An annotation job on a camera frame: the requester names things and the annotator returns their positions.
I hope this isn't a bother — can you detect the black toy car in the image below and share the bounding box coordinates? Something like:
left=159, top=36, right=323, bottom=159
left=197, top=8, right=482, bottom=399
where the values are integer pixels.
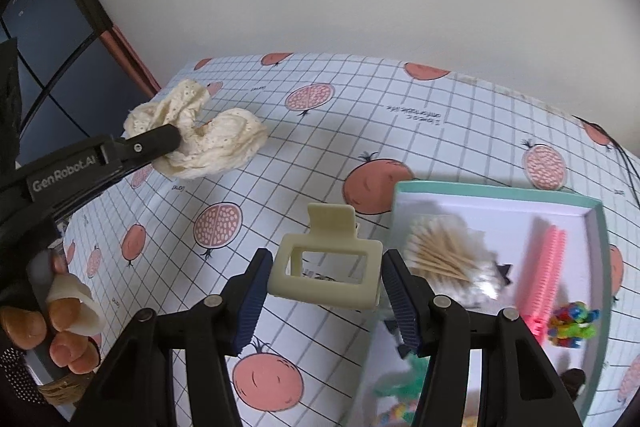
left=560, top=369, right=586, bottom=402

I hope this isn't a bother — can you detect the cream lace scrunchie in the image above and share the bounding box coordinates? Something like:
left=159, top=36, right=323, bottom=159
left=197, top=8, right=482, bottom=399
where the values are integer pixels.
left=124, top=79, right=268, bottom=180

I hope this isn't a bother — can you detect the pink long hair clip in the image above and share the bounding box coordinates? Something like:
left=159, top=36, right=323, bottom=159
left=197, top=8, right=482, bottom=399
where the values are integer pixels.
left=515, top=217, right=567, bottom=346

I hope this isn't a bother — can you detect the black plastic horse toy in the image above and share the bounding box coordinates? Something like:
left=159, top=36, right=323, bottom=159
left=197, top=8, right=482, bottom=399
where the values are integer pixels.
left=382, top=263, right=516, bottom=360

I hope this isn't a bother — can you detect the pastel braided rope ring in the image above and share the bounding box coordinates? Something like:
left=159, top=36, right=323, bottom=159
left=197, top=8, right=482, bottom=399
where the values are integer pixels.
left=376, top=397, right=426, bottom=427

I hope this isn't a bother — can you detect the cotton swabs bag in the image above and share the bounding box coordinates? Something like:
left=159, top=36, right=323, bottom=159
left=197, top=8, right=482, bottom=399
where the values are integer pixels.
left=401, top=215, right=498, bottom=281

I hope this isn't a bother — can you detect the cream hair claw clip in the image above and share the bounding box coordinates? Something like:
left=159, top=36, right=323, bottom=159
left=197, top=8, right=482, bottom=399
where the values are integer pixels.
left=268, top=204, right=383, bottom=311

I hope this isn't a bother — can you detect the yellow rice cracker snack packet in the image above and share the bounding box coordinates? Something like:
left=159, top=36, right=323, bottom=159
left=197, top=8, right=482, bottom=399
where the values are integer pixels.
left=462, top=416, right=478, bottom=427

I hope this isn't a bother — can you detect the left hand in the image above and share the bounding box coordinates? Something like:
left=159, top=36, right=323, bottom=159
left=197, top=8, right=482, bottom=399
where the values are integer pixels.
left=1, top=270, right=101, bottom=381

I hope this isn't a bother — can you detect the dark blue cabinet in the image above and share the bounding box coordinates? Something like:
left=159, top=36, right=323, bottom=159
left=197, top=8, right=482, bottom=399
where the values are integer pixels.
left=1, top=0, right=150, bottom=165

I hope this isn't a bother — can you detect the green shallow box tray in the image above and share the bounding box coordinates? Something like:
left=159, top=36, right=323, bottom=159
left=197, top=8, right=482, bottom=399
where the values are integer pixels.
left=348, top=181, right=611, bottom=426

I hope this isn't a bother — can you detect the grid fruit print tablecloth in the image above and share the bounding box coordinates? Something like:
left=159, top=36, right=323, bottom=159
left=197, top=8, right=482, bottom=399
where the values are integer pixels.
left=64, top=53, right=639, bottom=426

